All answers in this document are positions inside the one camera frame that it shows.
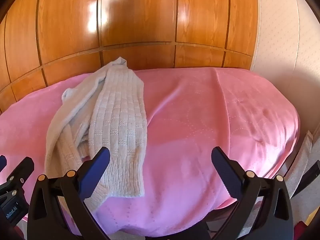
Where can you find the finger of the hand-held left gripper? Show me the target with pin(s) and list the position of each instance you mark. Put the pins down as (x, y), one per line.
(21, 171)
(2, 162)

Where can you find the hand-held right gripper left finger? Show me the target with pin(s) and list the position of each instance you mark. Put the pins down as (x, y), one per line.
(96, 170)

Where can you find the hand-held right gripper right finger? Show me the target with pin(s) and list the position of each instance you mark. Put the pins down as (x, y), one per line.
(226, 172)

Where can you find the light grey knit sweater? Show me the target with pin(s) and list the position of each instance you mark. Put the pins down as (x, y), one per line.
(117, 120)

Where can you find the pink blanket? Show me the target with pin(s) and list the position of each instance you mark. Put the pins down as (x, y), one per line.
(200, 120)

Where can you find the white bed sheet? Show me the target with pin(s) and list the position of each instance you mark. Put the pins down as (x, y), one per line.
(298, 160)

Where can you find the glossy wooden wardrobe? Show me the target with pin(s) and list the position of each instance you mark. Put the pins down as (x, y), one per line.
(140, 20)

